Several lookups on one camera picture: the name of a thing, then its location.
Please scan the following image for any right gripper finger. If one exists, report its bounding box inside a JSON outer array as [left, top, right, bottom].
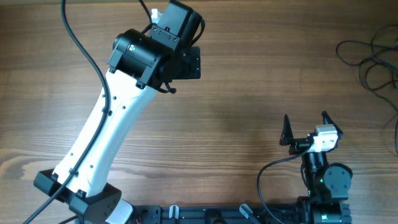
[[279, 114, 294, 146], [322, 111, 343, 137]]

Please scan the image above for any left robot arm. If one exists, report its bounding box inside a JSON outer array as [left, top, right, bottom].
[[34, 1, 205, 223]]

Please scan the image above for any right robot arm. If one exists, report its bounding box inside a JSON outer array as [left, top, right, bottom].
[[279, 111, 353, 224]]

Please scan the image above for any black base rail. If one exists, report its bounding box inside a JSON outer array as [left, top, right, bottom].
[[74, 203, 352, 224]]

